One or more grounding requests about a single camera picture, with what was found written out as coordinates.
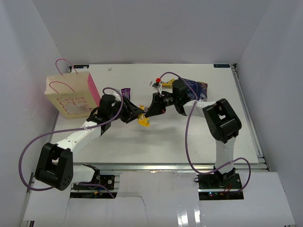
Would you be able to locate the blue label back left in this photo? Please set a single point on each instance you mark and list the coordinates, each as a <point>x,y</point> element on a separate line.
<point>81,66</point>

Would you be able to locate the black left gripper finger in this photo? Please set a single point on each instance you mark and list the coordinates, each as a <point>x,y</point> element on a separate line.
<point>132,118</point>
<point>131,109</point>

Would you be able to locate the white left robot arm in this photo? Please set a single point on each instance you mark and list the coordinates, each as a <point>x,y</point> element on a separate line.
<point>55,165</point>

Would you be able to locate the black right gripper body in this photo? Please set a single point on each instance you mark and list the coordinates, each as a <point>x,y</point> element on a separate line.
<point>168,100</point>

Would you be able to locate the yellow M&M packet back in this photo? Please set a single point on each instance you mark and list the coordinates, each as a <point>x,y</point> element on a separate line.
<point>167,84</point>

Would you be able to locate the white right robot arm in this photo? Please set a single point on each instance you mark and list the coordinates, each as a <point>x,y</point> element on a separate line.
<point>223,123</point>

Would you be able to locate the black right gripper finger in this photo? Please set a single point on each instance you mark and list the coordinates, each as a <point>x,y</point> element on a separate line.
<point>154,109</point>
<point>157,98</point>

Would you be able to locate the blue label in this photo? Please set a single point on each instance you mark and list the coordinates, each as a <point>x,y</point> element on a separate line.
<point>221,65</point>
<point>81,66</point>

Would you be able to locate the beige and pink paper bag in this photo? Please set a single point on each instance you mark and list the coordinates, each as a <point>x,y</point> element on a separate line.
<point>74,94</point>

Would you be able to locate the blue label back right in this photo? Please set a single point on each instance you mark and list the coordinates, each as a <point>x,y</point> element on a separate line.
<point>221,65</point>

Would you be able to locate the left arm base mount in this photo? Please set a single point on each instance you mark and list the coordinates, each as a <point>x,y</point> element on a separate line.
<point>101,187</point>

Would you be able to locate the large dark blue snack bag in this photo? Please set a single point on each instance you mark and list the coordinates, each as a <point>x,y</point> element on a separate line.
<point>199,87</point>

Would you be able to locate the white cardboard front panel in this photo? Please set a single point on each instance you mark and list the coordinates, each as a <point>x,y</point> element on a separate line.
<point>164,199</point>

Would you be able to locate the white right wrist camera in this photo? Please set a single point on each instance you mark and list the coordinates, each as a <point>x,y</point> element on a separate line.
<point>157,85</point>

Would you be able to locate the purple M&M packet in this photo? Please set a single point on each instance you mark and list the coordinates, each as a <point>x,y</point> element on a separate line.
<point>126,92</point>

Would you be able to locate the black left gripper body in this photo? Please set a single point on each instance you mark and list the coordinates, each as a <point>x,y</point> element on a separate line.
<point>125,114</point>

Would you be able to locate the yellow m&m packet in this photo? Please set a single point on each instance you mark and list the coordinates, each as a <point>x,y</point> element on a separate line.
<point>142,120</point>
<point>167,84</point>

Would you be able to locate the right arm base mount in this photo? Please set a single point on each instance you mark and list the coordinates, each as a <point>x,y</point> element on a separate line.
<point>211,189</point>

